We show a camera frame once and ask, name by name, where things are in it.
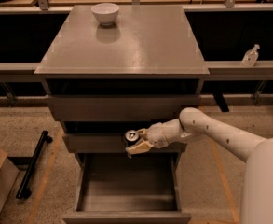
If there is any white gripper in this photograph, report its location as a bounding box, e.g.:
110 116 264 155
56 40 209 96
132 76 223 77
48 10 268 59
126 123 169 155

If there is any dark pepsi can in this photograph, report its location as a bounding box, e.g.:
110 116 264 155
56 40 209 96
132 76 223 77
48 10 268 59
125 130 140 143

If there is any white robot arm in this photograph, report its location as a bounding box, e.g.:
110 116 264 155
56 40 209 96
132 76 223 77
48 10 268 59
126 107 273 224

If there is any grey open bottom drawer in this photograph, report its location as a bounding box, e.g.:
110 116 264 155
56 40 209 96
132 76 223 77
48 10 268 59
62 153 191 224

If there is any grey middle drawer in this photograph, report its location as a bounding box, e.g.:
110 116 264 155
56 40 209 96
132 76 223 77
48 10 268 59
63 133 186 155

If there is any grey drawer cabinet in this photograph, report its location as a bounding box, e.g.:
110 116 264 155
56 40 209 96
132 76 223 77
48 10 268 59
36 5 207 224

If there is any grey top drawer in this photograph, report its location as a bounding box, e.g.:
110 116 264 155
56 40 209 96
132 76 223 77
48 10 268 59
47 95 200 122

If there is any black metal bar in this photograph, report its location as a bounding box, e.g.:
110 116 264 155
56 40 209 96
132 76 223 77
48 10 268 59
16 131 53 200

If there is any white ceramic bowl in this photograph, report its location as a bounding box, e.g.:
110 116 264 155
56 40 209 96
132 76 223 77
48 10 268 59
91 3 120 25

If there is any grey metal rail frame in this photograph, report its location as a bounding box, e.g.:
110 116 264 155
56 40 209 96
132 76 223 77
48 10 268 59
0 4 273 80

